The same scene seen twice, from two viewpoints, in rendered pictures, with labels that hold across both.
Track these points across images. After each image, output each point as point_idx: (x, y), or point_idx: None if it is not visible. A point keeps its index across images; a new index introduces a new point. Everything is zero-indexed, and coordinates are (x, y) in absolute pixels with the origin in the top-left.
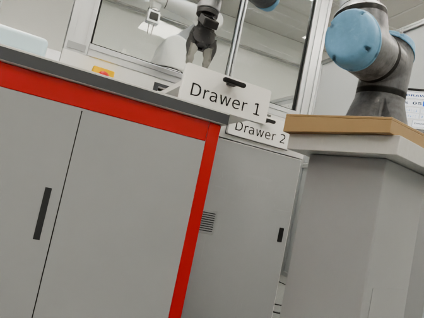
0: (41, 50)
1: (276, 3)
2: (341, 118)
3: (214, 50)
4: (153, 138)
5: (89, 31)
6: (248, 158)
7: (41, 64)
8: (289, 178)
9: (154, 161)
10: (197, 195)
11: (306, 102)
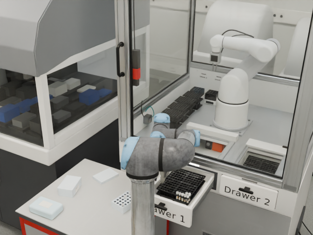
0: (50, 217)
1: (195, 145)
2: None
3: (165, 171)
4: None
5: (128, 131)
6: (241, 209)
7: (47, 227)
8: (280, 228)
9: None
10: None
11: (293, 174)
